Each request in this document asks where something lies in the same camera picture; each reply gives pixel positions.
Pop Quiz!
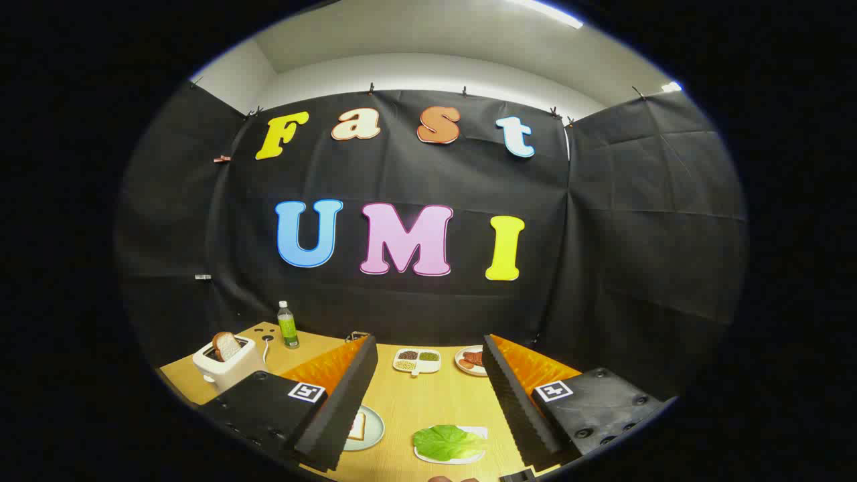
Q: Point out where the green label drink bottle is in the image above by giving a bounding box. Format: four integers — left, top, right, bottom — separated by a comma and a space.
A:
277, 301, 300, 349

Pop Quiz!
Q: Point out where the round white plate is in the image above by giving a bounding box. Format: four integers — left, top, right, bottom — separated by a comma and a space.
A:
455, 345, 489, 378

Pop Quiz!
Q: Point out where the black backdrop cloth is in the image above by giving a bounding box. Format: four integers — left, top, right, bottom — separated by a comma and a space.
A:
114, 80, 747, 402

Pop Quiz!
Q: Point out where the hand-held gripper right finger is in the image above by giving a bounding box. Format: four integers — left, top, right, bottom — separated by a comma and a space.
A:
481, 333, 678, 473

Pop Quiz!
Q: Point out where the pale green round plate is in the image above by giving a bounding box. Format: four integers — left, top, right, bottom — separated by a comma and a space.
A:
343, 405, 386, 452

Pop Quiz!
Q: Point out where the square white plate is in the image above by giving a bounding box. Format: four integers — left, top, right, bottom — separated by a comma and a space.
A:
413, 426, 489, 465

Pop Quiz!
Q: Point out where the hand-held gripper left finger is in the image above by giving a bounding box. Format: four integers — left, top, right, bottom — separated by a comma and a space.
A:
199, 335, 380, 473

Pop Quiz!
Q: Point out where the toasted bread slice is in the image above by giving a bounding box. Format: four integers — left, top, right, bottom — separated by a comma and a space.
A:
212, 331, 243, 363

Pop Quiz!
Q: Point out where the white compartment dish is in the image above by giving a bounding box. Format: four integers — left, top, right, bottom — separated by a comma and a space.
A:
392, 347, 442, 377

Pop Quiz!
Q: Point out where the green lettuce leaf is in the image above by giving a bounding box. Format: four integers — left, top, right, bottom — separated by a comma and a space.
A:
412, 424, 489, 463

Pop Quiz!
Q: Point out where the white toaster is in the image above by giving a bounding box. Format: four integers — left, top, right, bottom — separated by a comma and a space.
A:
192, 335, 268, 394

